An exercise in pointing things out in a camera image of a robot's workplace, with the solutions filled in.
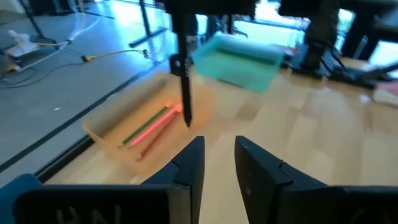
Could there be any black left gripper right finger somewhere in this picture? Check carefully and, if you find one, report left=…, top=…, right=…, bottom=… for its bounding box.
left=234, top=135, right=329, bottom=224

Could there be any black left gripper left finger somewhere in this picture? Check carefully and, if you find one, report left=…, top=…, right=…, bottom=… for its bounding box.
left=141, top=135, right=206, bottom=224

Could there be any neon pink pencil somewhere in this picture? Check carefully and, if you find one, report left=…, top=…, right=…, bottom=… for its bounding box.
left=127, top=104, right=183, bottom=149

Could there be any green pencil orange eraser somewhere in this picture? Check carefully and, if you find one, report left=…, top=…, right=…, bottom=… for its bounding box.
left=118, top=105, right=172, bottom=149

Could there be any black pen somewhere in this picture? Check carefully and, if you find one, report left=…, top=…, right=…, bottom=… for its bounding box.
left=169, top=12, right=193, bottom=128

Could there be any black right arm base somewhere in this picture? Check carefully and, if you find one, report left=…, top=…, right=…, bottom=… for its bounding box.
left=287, top=43, right=379, bottom=91

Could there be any light teal plastic bin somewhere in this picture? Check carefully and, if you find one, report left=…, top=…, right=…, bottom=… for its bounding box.
left=191, top=33, right=285, bottom=93

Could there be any black floor stand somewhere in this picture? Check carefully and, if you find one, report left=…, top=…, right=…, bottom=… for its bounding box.
left=17, top=0, right=58, bottom=44
left=129, top=0, right=169, bottom=49

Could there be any orange translucent plastic bin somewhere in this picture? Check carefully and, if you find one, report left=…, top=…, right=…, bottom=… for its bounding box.
left=82, top=71, right=215, bottom=175

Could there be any pink white flat object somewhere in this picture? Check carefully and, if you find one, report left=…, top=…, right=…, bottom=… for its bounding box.
left=373, top=81, right=398, bottom=107

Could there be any dark teal plastic bin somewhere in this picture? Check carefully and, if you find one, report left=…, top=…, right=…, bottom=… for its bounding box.
left=0, top=173, right=44, bottom=224

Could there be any white power strip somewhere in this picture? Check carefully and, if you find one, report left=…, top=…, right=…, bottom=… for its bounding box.
left=4, top=29, right=41, bottom=60

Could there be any yellow floor cable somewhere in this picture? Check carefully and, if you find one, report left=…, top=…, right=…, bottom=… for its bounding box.
left=82, top=48, right=149, bottom=63

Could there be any black table frame rail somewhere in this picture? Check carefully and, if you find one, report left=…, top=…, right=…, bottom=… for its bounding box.
left=34, top=133, right=96, bottom=184

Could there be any black floor cable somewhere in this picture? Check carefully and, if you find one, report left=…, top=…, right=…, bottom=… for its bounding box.
left=0, top=62, right=85, bottom=90

